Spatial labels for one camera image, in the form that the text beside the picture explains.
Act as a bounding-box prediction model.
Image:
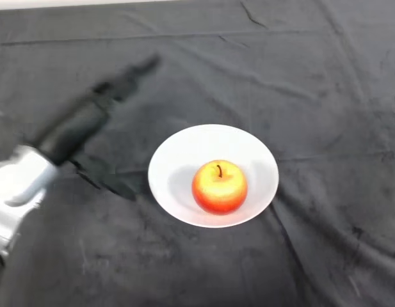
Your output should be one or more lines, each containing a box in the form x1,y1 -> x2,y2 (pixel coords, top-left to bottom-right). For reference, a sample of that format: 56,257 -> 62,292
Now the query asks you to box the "black cloth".
0,0 -> 395,307

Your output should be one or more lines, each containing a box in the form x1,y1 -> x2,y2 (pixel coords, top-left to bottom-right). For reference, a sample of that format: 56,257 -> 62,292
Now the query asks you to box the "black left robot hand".
32,54 -> 161,202

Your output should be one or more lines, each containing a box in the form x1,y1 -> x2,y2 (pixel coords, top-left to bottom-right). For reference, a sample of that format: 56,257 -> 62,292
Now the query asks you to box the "white round plate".
147,123 -> 280,228

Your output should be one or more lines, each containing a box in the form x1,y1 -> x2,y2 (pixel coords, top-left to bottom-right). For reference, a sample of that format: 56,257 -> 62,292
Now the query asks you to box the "red yellow apple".
191,159 -> 248,216

